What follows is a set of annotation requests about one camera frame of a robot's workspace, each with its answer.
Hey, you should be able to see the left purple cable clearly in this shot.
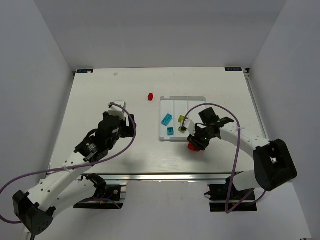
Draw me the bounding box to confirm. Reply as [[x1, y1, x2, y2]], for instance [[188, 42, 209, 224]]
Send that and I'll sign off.
[[0, 101, 138, 224]]

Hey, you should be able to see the aluminium front rail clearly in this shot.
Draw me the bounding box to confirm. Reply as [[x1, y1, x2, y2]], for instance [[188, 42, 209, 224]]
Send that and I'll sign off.
[[77, 172, 245, 182]]

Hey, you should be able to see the small red lego brick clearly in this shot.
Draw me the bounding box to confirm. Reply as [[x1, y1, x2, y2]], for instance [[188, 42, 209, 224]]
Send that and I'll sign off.
[[147, 93, 154, 101]]

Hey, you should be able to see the small blue lego brick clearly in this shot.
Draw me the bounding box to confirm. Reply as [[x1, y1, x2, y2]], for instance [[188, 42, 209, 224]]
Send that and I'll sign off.
[[167, 127, 175, 136]]

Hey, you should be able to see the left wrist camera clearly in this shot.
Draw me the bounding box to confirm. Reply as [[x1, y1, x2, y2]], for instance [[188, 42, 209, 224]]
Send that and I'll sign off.
[[108, 100, 127, 120]]

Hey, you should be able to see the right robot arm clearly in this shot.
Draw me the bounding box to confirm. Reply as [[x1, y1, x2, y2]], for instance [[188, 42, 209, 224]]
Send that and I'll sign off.
[[180, 107, 298, 192]]

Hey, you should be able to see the purple cable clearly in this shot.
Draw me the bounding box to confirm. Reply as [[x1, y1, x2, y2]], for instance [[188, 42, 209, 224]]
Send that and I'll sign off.
[[0, 101, 138, 224], [182, 104, 268, 215]]

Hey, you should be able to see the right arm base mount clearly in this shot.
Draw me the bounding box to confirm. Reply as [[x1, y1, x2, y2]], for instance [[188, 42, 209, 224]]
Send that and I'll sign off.
[[204, 184, 258, 213]]

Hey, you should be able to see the left blue corner label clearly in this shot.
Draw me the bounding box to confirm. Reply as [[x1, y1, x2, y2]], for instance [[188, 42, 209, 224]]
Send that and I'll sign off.
[[75, 69, 94, 74]]

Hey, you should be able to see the right side rail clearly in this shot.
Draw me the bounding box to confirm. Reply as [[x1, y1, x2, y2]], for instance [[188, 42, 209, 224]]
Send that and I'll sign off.
[[243, 68, 269, 138]]

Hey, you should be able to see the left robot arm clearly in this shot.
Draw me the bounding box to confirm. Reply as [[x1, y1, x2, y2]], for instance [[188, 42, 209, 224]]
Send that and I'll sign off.
[[12, 111, 137, 236]]

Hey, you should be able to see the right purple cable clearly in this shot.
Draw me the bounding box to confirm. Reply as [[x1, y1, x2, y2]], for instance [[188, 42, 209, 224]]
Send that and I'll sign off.
[[182, 104, 268, 215]]

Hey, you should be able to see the blue long lego brick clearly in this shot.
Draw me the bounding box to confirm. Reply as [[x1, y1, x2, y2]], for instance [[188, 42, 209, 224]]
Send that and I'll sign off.
[[161, 113, 173, 126]]

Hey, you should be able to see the white divided tray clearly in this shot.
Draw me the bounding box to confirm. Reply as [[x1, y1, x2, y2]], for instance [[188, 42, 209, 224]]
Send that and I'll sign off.
[[159, 96, 206, 142]]

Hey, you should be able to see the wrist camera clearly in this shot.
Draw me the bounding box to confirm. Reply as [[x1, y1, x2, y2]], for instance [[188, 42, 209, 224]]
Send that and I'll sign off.
[[180, 118, 196, 136], [108, 100, 127, 120]]

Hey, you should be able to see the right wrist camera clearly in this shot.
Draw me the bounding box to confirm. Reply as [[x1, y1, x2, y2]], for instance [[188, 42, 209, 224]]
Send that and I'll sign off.
[[180, 118, 196, 136]]

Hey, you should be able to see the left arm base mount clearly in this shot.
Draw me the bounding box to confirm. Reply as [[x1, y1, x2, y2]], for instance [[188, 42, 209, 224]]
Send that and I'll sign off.
[[73, 173, 127, 210]]

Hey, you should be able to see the large red lego brick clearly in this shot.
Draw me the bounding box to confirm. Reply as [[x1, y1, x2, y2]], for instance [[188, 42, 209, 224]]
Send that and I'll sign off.
[[187, 142, 201, 152]]

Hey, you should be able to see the right blue corner label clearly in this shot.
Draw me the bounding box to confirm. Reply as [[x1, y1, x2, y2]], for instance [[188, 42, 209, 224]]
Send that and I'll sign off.
[[224, 67, 243, 72]]

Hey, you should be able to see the blue corner label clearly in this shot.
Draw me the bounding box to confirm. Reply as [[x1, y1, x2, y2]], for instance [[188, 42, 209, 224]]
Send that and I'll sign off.
[[75, 69, 94, 74], [224, 67, 243, 72]]

